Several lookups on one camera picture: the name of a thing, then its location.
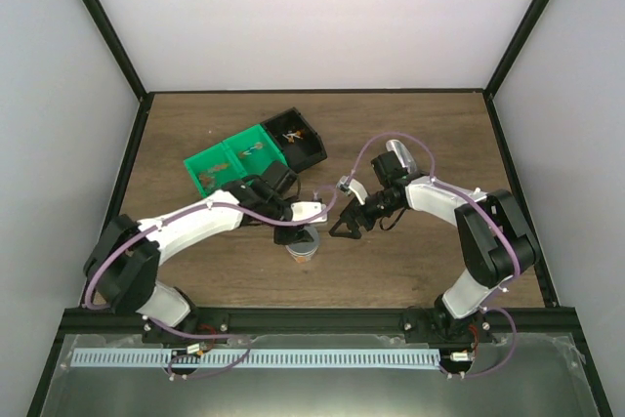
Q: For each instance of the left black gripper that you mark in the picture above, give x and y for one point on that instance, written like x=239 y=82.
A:
x=291 y=236

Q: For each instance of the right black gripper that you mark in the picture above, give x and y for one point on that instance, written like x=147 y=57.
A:
x=353 y=211

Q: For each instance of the round grey lid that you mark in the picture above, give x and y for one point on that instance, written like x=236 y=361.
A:
x=309 y=235

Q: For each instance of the clear plastic cup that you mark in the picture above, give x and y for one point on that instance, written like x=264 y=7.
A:
x=303 y=256

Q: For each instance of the metal scoop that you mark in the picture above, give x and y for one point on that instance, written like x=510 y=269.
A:
x=405 y=158

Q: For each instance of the green bin with lollipop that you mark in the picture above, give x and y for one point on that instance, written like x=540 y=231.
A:
x=258 y=162

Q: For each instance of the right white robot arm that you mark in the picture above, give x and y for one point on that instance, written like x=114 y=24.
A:
x=497 y=244

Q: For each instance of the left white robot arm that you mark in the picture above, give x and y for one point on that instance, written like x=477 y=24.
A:
x=122 y=271

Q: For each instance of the pile of star candies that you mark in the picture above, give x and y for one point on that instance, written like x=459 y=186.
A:
x=209 y=178

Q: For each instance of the green bin with star candies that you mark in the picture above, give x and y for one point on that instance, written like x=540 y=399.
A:
x=219 y=153

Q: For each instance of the blue lollipop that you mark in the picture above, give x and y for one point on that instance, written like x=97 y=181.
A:
x=251 y=149

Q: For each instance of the black plastic bin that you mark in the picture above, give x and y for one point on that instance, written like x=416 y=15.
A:
x=299 y=143

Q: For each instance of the grey metal front panel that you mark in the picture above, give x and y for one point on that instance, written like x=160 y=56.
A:
x=524 y=375

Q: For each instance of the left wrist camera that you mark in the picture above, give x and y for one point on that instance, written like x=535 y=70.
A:
x=312 y=212

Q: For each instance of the black aluminium frame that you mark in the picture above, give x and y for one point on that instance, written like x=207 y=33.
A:
x=552 y=317

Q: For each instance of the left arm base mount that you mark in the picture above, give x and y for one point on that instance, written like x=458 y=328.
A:
x=191 y=329

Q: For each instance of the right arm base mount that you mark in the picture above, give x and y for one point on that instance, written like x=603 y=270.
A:
x=438 y=329

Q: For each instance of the light blue slotted cable duct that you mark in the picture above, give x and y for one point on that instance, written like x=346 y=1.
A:
x=258 y=359

